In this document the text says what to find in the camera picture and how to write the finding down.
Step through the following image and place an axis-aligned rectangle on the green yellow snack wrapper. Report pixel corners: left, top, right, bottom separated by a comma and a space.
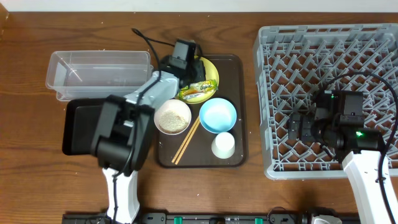
178, 80, 218, 100

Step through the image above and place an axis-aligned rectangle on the white plastic cup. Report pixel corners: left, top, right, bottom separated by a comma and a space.
211, 132, 235, 159

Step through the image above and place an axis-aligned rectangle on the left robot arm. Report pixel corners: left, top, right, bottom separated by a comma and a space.
90, 56, 205, 223

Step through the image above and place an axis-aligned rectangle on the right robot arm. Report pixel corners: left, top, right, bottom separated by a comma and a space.
287, 90, 397, 223

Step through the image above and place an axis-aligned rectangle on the grey plastic dishwasher rack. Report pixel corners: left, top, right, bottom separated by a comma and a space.
253, 24, 397, 180

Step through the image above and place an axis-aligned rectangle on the yellow round plate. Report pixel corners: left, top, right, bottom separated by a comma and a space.
183, 57, 220, 104

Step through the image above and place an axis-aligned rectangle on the light blue bowl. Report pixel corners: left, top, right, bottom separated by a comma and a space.
199, 98, 237, 134

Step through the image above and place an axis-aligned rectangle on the white bowl with rice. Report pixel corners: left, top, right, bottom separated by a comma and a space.
154, 99, 192, 135

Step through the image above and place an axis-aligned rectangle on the wooden chopstick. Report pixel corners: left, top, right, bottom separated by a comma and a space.
174, 119, 201, 166
171, 116, 200, 164

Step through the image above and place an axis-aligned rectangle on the dark brown serving tray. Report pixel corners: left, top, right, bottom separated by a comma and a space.
155, 55, 248, 169

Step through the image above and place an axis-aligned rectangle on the clear plastic bin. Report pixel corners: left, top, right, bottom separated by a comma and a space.
45, 50, 153, 101

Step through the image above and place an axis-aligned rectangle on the black plastic bin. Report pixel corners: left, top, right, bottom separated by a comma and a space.
62, 98, 105, 156

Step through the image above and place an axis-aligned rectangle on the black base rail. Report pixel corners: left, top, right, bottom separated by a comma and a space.
61, 212, 361, 224

